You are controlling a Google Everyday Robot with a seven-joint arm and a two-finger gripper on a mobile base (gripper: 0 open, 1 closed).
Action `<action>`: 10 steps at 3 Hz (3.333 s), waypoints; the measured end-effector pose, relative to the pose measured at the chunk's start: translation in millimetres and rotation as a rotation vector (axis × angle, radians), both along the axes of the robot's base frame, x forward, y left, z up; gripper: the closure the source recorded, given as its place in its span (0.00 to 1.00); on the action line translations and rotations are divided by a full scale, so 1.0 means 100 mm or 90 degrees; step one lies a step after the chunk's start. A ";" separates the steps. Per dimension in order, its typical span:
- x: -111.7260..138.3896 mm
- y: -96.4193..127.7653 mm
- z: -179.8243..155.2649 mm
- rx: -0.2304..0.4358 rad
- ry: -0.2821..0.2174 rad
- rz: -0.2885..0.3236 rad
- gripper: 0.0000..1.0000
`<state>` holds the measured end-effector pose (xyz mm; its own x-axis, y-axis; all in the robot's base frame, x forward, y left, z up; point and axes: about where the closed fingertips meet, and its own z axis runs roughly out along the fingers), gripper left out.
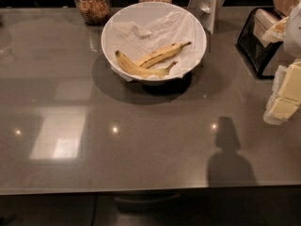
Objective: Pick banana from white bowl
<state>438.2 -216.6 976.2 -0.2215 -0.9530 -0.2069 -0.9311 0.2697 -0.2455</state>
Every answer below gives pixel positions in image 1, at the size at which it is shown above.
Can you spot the white paper towel liner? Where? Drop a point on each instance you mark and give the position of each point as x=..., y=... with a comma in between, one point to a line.
x=168, y=46

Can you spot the glass jar with brown cereal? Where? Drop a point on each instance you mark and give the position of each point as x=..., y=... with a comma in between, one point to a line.
x=94, y=12

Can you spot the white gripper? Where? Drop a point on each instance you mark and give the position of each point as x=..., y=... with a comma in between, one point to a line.
x=293, y=35

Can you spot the white folded card stand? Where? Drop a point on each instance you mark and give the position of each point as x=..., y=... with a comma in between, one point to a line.
x=205, y=11

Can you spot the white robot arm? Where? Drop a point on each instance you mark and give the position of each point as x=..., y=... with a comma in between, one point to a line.
x=288, y=30

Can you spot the white bowl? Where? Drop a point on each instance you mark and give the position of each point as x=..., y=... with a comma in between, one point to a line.
x=150, y=13

